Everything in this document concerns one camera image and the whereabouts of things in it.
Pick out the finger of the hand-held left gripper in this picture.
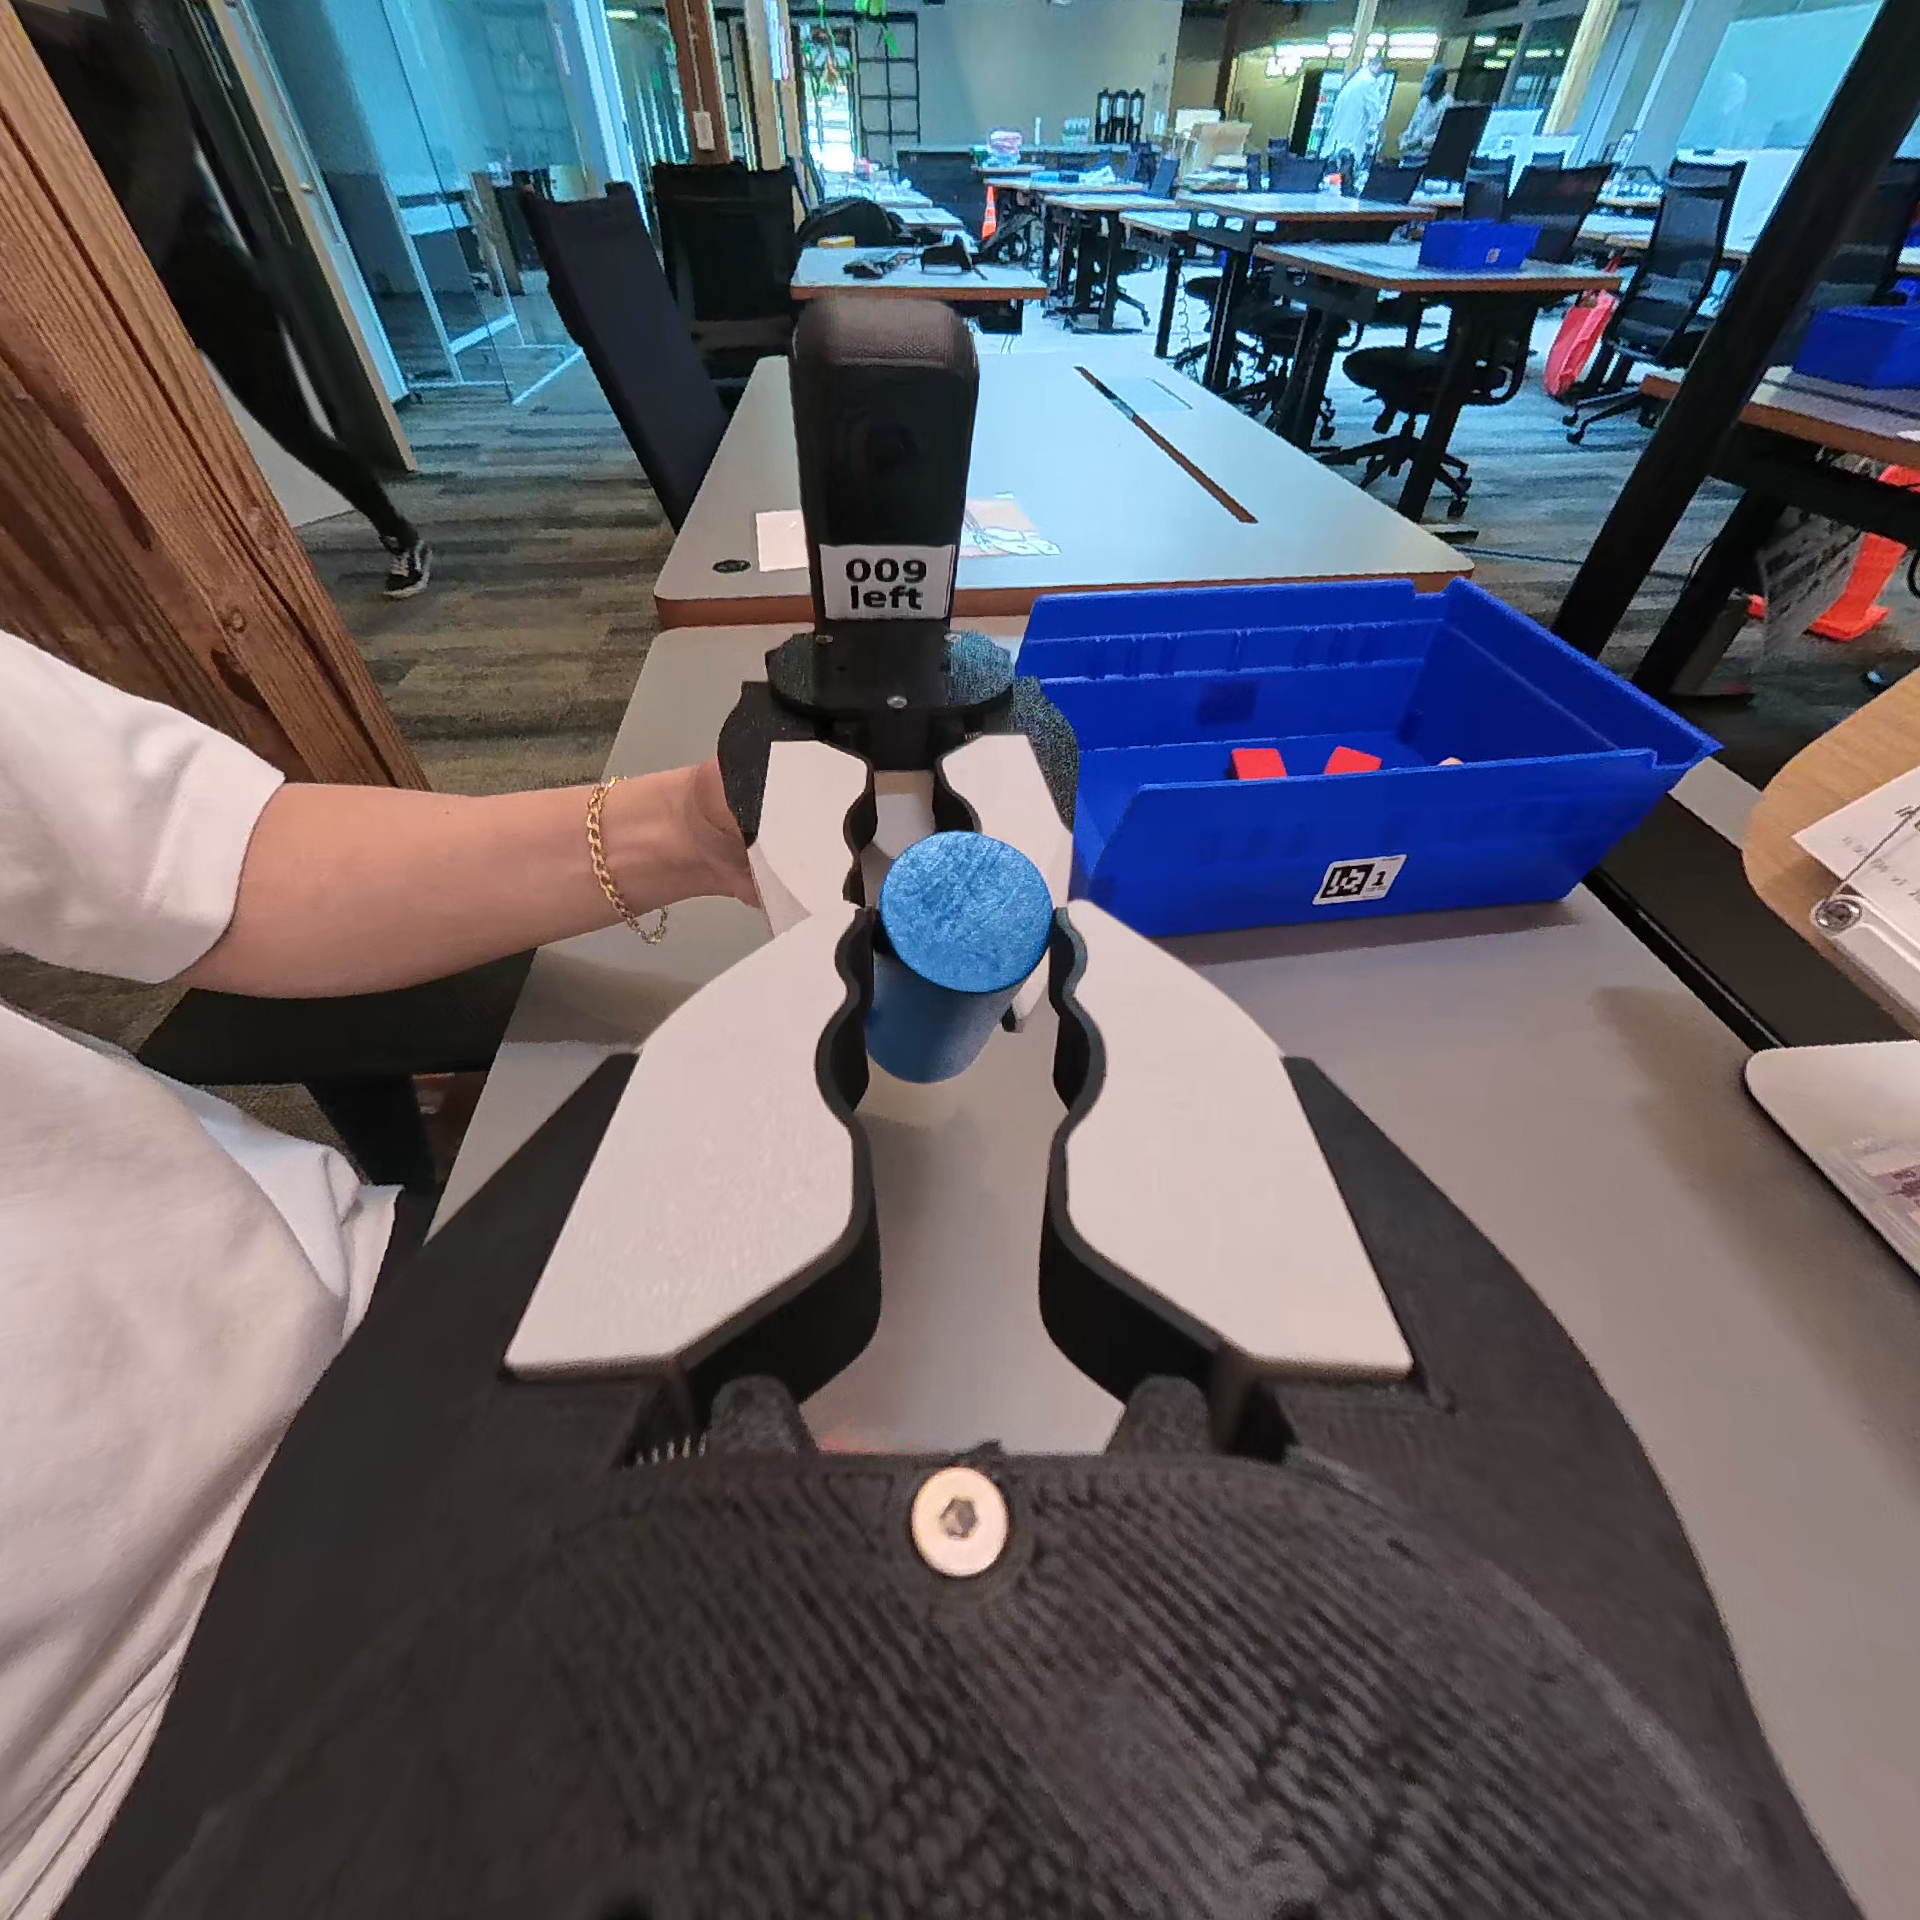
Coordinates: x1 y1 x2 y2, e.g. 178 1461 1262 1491
932 732 1075 1036
742 740 878 939

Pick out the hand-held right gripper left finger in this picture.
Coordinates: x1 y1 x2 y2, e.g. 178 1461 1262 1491
502 904 888 1403

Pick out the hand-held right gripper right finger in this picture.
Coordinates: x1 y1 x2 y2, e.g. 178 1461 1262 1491
1040 899 1417 1389

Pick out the blue wooden cylinder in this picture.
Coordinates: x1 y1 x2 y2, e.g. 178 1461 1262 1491
862 830 1057 1084

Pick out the blue plastic bin white tag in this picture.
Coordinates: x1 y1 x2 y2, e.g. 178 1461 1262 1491
1017 577 1723 939

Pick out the person's left forearm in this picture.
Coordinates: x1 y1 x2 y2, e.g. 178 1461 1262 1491
186 763 699 998

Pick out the person's left hand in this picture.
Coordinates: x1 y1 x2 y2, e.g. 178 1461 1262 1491
679 758 770 910

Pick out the wood-edged desk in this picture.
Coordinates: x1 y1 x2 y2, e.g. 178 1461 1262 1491
1250 237 1625 522
1640 364 1920 695
791 242 1051 336

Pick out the printed sheet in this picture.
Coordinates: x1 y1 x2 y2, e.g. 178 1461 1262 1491
959 500 1085 559

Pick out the black office chair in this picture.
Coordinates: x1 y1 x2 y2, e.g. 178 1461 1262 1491
1339 162 1610 522
1564 154 1752 448

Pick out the person's white shirt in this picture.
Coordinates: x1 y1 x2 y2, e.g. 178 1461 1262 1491
0 630 402 1920

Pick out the orange bag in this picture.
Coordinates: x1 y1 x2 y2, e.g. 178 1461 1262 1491
1543 291 1619 399

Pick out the instruction sheet board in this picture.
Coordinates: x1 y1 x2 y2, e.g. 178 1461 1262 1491
1739 682 1920 1036

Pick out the wooden pillar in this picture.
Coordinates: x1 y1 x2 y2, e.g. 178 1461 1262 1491
0 0 433 792

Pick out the orange traffic cone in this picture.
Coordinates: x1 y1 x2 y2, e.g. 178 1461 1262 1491
1804 462 1920 642

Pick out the grey table with cable slot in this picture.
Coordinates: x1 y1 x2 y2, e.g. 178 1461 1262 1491
656 351 1474 630

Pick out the gold chain bracelet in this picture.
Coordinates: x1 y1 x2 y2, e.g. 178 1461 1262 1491
583 775 673 946

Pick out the black metal post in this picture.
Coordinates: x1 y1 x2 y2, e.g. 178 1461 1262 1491
1552 0 1920 668

